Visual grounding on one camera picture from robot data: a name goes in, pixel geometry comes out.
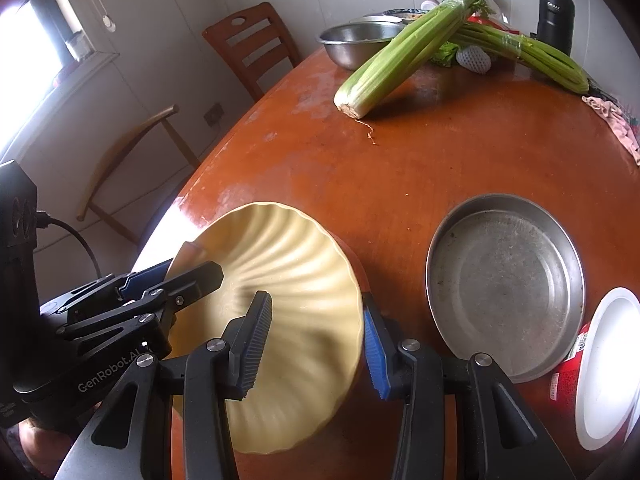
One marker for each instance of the fruit in white foam net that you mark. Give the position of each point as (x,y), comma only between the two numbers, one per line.
(472,57)

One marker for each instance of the window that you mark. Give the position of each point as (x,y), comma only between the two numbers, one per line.
(30,50)

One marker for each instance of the black thermos flask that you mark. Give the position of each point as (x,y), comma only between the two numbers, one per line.
(555,15)

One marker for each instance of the slatted wooden chair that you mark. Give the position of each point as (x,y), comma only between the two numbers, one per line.
(235,40)

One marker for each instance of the blue patterned bowl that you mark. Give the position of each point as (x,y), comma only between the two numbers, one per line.
(405,13)

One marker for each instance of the yellow fluted plate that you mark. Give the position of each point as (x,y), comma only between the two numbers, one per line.
(300,270)

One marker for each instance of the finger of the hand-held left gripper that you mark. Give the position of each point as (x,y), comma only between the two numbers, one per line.
(195,280)
(145,280)

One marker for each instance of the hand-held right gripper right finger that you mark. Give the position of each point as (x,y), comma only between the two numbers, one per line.
(374,355)

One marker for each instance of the dark wall socket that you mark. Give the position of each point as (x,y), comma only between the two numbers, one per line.
(213,113)

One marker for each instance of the white plate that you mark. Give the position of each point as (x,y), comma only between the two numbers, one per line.
(607,370)

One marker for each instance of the round steel pan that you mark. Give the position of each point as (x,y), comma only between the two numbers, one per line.
(505,285)

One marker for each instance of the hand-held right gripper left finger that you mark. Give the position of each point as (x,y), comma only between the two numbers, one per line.
(255,340)

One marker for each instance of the shallow steel bowl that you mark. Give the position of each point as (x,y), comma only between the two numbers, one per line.
(375,19)

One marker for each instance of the slim celery bunch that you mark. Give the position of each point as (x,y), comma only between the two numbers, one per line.
(540,55)

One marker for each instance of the red printed package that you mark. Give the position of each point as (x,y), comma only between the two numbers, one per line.
(567,375)

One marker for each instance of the large steel bowl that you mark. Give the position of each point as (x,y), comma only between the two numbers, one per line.
(350,42)

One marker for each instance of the pink cloth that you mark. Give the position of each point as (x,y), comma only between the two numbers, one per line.
(620,120)

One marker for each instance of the curved-back wooden chair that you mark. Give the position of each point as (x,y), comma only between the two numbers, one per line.
(125,145)

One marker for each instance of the thick celery bunch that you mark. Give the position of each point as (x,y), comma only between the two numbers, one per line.
(395,55)

